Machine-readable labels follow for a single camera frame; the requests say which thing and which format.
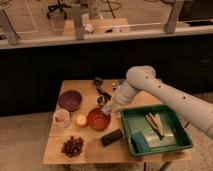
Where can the wooden spatula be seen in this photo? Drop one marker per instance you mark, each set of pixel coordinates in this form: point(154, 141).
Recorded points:
point(155, 123)

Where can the small metal cup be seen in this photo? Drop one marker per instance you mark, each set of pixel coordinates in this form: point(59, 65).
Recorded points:
point(102, 100)

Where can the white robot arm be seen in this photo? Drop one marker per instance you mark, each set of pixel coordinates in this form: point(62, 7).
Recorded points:
point(143, 78)

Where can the bunch of dark grapes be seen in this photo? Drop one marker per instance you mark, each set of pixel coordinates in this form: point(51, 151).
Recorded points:
point(72, 147)

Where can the teal sponge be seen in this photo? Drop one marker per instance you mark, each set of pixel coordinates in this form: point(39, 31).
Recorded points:
point(140, 143)

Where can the black office chair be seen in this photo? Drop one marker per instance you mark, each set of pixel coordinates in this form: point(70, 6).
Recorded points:
point(59, 6)

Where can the purple bowl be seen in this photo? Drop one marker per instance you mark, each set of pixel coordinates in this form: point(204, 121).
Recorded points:
point(70, 100)

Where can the green plastic tray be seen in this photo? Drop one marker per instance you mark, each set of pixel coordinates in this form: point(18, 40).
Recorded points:
point(175, 135)

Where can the blue grey cup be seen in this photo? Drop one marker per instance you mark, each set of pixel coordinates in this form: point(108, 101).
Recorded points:
point(121, 81)

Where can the yellow round candle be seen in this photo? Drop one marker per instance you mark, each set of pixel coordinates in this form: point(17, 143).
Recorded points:
point(81, 121)

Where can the dark brown rectangular block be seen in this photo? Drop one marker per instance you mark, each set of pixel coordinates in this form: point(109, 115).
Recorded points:
point(111, 137)

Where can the light blue towel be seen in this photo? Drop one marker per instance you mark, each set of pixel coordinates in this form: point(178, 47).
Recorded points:
point(106, 109)

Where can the red bowl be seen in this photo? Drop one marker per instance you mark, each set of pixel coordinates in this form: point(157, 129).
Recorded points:
point(97, 120)

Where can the small dark round object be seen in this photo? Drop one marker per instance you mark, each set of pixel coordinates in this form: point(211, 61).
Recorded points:
point(98, 81)

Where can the wooden table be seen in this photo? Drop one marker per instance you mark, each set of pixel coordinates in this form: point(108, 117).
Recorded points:
point(93, 151)

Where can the white cup with pink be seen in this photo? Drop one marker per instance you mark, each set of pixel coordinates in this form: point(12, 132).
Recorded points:
point(61, 118)

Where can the black handled knife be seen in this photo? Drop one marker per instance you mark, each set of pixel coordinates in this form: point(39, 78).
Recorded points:
point(104, 93)

